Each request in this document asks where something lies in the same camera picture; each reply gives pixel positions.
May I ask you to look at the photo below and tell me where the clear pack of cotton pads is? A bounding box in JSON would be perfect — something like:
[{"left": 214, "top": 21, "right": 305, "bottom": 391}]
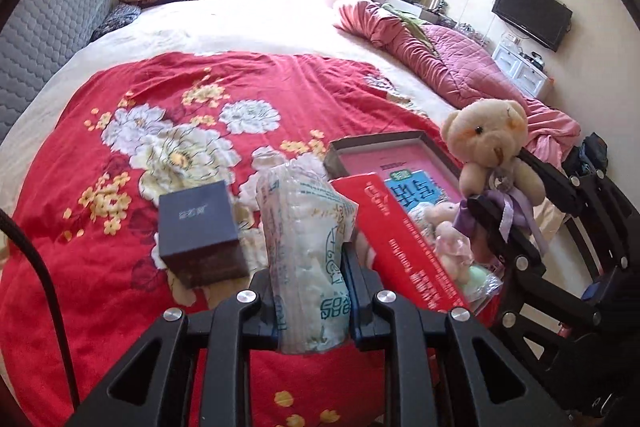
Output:
[{"left": 255, "top": 159, "right": 360, "bottom": 356}]

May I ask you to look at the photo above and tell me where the bed with cream sheet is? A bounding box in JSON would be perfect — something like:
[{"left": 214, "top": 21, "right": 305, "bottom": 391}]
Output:
[{"left": 0, "top": 0, "right": 561, "bottom": 358}]

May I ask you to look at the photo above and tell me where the white cabinet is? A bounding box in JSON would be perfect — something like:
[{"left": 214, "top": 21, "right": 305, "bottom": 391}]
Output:
[{"left": 492, "top": 41, "right": 554, "bottom": 98}]

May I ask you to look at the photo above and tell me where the small pink plush bear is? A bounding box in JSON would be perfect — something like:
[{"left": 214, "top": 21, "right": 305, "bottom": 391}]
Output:
[{"left": 421, "top": 201, "right": 474, "bottom": 284}]

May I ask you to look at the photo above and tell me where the beige teddy bear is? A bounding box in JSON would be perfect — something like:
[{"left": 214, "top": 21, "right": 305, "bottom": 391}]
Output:
[{"left": 440, "top": 97, "right": 549, "bottom": 259}]

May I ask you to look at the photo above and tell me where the dark gift box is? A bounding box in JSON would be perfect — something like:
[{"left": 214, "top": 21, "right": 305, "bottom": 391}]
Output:
[{"left": 152, "top": 179, "right": 251, "bottom": 291}]

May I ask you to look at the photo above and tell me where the red floral blanket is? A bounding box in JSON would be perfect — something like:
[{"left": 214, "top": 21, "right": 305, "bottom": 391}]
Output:
[{"left": 0, "top": 52, "right": 501, "bottom": 427}]

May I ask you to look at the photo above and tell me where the pink quilt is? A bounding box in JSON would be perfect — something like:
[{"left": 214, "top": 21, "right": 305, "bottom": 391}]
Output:
[{"left": 332, "top": 0, "right": 582, "bottom": 158}]

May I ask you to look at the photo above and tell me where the black television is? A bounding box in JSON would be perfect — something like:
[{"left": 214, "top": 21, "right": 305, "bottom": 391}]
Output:
[{"left": 491, "top": 0, "right": 574, "bottom": 53}]

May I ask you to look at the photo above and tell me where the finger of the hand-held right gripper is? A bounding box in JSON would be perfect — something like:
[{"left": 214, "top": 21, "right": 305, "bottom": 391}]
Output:
[
  {"left": 519, "top": 149, "right": 639, "bottom": 274},
  {"left": 466, "top": 194, "right": 597, "bottom": 349}
]

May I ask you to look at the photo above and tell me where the green sponge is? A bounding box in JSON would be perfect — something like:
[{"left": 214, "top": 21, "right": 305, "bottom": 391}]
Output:
[{"left": 461, "top": 263, "right": 502, "bottom": 304}]

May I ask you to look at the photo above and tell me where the green cloth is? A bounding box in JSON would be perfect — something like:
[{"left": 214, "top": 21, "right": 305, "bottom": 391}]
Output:
[{"left": 384, "top": 4, "right": 427, "bottom": 44}]

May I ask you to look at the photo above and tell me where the pink book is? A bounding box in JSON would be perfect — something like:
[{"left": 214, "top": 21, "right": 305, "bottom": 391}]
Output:
[{"left": 339, "top": 144, "right": 467, "bottom": 212}]

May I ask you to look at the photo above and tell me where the grey quilted headboard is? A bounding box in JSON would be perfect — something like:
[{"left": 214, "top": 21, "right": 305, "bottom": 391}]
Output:
[{"left": 0, "top": 0, "right": 119, "bottom": 142}]

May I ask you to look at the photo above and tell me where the blue patterned pillow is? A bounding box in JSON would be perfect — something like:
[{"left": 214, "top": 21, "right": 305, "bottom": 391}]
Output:
[{"left": 92, "top": 3, "right": 142, "bottom": 42}]

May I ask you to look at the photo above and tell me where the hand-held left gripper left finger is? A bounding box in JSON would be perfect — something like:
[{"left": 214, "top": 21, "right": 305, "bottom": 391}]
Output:
[{"left": 64, "top": 269, "right": 281, "bottom": 427}]

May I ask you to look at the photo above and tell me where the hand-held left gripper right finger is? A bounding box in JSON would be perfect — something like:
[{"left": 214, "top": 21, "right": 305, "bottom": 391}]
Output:
[{"left": 342, "top": 243, "right": 572, "bottom": 427}]

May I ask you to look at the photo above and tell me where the grey cardboard box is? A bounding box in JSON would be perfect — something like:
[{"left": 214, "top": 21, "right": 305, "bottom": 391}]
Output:
[{"left": 323, "top": 130, "right": 502, "bottom": 319}]

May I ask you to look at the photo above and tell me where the black cable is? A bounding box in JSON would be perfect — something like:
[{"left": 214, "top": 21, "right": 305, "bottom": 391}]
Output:
[{"left": 0, "top": 206, "right": 82, "bottom": 414}]

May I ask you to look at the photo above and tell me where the red box lid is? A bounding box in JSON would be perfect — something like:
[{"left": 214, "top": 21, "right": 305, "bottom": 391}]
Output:
[{"left": 329, "top": 174, "right": 474, "bottom": 314}]

